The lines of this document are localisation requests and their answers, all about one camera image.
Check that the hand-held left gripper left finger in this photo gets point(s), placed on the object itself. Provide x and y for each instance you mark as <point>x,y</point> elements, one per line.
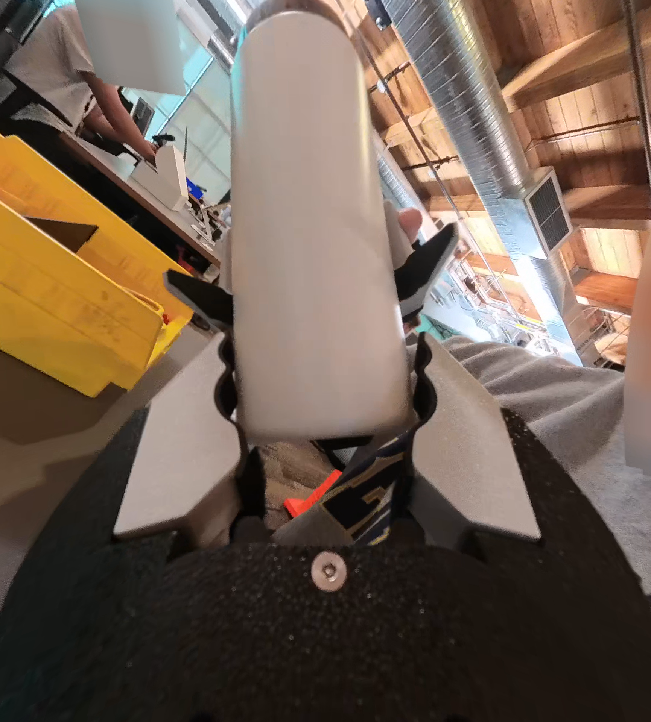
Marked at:
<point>184,451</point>

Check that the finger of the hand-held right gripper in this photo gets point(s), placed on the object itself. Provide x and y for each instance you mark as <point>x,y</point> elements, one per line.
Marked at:
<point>424,265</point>
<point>207,302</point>

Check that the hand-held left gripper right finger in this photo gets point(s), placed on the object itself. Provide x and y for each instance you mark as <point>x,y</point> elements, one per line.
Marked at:
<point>472,451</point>

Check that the white bottle black cap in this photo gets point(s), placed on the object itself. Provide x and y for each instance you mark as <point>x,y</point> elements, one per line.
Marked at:
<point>314,225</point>

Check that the yellow plastic bin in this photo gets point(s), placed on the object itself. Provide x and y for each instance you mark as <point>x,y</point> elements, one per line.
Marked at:
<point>49,344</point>
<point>49,251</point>
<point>49,293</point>

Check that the person's right forearm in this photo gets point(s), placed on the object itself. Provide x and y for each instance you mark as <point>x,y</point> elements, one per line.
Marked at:
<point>557,383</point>

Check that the orange plastic object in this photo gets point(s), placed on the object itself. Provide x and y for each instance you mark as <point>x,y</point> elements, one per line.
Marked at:
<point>308,496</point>

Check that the person's right hand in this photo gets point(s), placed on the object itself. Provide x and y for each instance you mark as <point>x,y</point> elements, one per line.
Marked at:
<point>410,223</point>

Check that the blue plastic tray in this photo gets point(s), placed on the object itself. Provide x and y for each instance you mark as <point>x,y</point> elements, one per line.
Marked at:
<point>195,187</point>

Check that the white box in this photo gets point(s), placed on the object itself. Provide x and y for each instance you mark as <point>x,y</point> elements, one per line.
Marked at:
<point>162,180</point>

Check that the wooden table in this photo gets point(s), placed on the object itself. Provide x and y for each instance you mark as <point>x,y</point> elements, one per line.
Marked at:
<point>105,163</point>

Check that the black duct grille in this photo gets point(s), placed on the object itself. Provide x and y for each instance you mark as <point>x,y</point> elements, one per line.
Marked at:
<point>548,211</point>

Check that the large silver air duct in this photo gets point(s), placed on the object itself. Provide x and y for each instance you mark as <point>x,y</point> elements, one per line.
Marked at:
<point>461,84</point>

